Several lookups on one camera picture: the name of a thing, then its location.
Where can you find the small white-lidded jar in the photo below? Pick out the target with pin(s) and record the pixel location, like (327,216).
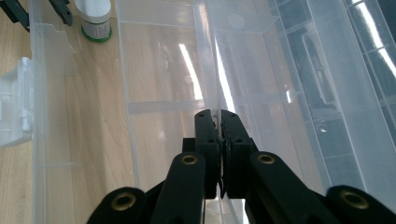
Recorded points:
(95,12)

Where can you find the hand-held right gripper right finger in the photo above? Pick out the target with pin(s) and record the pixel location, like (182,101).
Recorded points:
(236,146)

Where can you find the clear plastic storage box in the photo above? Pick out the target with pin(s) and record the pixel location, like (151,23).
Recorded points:
(162,62)

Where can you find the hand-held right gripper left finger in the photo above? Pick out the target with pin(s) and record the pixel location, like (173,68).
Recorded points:
(207,137)

